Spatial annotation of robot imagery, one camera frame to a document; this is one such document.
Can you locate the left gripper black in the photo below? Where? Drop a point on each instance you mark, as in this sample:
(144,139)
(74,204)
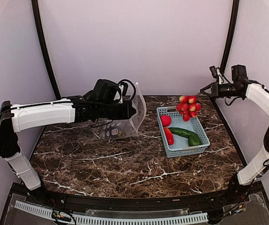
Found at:
(127,113)

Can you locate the white slotted cable duct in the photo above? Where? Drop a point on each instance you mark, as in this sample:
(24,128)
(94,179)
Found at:
(103,217)

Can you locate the green toy cucumber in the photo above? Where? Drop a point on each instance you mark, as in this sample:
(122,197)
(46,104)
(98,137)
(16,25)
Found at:
(192,138)

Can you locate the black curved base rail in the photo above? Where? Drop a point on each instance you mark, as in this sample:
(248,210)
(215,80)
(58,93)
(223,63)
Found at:
(251,209)

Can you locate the clear dotted zip top bag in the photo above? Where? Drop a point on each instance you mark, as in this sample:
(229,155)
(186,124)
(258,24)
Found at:
(139,104)

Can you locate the black left frame post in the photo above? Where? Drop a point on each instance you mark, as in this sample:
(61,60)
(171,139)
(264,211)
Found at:
(44,50)

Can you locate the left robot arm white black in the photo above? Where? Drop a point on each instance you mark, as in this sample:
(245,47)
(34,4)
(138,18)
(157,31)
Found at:
(74,109)

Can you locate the black frame post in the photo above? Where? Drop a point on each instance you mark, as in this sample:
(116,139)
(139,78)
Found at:
(44,50)
(230,34)

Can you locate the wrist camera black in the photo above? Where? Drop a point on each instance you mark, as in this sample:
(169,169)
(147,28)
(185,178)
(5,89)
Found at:
(109,92)
(239,72)

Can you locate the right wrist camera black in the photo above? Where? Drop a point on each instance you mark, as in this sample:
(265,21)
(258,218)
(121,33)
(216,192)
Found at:
(239,72)

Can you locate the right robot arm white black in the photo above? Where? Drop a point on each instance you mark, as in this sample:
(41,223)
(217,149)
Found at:
(246,124)

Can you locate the red round toy fruit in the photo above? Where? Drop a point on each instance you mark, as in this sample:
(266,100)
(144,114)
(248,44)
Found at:
(165,120)

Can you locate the purple toy eggplant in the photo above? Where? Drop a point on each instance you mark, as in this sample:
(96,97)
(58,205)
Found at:
(117,130)

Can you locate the red toy berry bunch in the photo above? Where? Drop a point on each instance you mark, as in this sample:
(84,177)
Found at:
(188,107)

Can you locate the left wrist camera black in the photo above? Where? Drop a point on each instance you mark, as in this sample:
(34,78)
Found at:
(109,92)

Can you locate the light blue plastic basket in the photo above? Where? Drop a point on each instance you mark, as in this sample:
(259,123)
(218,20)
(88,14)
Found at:
(181,145)

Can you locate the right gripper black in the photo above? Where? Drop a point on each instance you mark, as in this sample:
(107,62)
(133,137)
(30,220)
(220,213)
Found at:
(214,87)

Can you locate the black right frame post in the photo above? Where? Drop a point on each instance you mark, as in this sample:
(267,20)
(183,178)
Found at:
(230,34)

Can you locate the red toy chili pepper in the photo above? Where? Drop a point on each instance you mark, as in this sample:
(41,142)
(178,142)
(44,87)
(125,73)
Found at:
(169,136)

